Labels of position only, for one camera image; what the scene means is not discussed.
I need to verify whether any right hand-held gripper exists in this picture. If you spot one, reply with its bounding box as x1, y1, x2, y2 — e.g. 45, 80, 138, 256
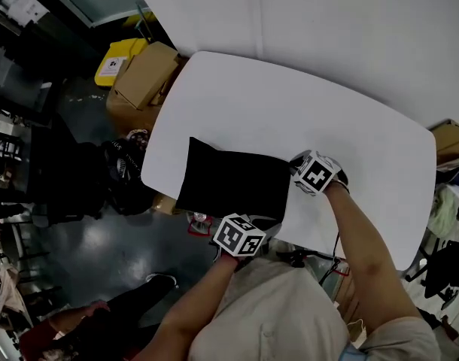
289, 149, 350, 197

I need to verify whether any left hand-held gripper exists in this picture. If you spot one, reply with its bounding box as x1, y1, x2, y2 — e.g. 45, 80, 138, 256
212, 213, 283, 264

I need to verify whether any black cloth bag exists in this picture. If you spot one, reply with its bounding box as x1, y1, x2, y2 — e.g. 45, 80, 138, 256
175, 136, 292, 222

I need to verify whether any person's left forearm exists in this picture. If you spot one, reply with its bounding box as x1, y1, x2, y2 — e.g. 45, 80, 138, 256
133, 253, 241, 361

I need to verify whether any person's right forearm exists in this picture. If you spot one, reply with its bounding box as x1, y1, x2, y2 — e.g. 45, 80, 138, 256
324, 181, 422, 336

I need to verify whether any pale green cloth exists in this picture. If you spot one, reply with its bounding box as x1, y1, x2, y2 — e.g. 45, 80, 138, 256
427, 182, 459, 238

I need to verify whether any clear plastic bottle red label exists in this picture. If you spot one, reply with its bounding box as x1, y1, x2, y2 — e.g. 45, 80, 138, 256
186, 211, 214, 237

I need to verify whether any small brown cardboard box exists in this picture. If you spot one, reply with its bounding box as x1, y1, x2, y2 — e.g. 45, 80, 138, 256
151, 193, 182, 216

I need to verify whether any person's beige shirt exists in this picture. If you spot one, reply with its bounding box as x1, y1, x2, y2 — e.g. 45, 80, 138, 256
187, 256, 442, 361

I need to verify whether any black backpack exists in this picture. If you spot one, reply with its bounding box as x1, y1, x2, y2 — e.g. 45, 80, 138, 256
99, 128, 157, 217

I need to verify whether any cardboard box with flaps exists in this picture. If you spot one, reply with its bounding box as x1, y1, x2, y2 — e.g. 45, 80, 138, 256
427, 119, 459, 167

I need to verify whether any black office chair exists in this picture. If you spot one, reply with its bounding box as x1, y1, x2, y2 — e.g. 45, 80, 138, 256
405, 238, 459, 311

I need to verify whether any large brown cardboard box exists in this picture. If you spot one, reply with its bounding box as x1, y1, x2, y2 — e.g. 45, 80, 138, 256
105, 56, 189, 137

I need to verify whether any yellow bin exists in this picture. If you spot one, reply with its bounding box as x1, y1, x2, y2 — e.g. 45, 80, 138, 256
94, 38, 150, 87

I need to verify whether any black cable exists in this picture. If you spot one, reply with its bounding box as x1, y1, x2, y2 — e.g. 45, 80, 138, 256
318, 231, 345, 286

